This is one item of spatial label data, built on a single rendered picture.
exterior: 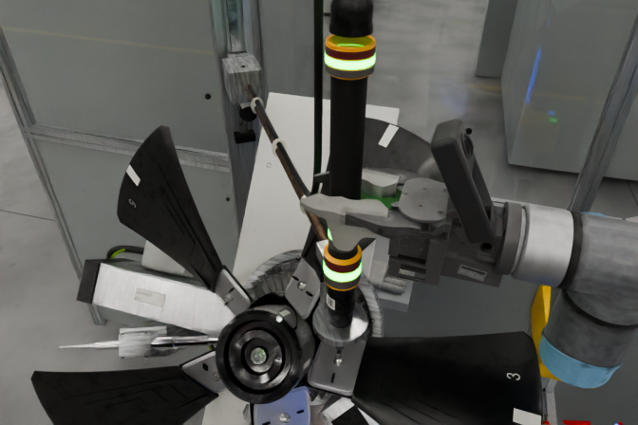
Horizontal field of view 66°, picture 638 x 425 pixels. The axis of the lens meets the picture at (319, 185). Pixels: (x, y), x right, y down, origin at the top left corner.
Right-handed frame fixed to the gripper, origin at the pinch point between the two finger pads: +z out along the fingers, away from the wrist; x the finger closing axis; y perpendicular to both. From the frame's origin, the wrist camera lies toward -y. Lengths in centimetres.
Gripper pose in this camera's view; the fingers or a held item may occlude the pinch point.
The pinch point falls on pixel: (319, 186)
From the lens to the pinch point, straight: 51.4
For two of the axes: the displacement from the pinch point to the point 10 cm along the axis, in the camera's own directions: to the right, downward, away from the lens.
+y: -0.1, 8.2, 5.7
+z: -9.6, -1.8, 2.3
